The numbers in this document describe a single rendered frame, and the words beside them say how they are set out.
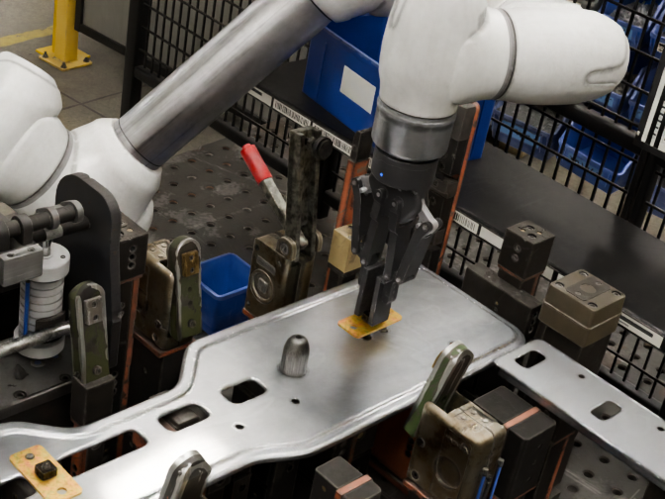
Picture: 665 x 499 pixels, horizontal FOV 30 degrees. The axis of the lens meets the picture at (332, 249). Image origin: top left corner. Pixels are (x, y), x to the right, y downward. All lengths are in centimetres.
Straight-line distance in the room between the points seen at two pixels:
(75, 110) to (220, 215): 199
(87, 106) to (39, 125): 240
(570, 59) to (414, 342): 42
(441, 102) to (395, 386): 35
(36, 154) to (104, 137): 11
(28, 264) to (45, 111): 63
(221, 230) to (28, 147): 51
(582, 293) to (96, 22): 308
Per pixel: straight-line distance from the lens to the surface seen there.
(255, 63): 193
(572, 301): 164
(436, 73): 134
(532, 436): 151
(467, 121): 176
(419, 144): 138
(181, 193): 242
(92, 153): 198
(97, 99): 440
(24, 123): 193
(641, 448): 152
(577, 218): 190
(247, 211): 241
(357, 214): 149
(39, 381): 148
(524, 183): 196
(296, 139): 154
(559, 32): 140
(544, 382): 157
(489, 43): 135
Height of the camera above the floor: 188
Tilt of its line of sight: 31 degrees down
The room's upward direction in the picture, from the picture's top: 11 degrees clockwise
